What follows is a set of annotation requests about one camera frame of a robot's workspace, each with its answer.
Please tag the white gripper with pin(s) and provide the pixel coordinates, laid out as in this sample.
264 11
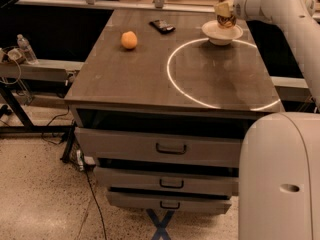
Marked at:
240 6

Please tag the orange soda can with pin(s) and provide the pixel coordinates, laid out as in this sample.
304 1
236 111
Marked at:
224 14

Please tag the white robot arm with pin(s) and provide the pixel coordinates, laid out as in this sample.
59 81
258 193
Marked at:
279 169

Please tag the white paper bowl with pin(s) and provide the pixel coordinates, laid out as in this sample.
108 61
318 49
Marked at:
221 36

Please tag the black snack packet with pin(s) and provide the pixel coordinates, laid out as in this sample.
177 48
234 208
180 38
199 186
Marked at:
162 26

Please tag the orange fruit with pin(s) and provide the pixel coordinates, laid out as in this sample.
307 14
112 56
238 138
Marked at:
129 40

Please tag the grey drawer cabinet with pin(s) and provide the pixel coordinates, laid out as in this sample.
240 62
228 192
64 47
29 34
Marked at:
175 84

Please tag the top grey drawer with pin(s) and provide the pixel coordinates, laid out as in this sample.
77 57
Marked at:
160 148

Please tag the grey drawer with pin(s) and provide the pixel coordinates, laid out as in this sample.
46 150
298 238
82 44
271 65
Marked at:
160 148
137 180
163 202

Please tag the middle grey drawer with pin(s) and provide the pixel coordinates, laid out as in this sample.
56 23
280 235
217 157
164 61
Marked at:
137 180

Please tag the clear plastic water bottle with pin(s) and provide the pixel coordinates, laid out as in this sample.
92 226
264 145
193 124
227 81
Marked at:
26 49

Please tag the grey side bench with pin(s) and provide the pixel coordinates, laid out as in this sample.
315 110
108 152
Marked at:
45 70

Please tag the bottom grey drawer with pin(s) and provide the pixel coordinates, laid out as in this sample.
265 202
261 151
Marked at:
163 202

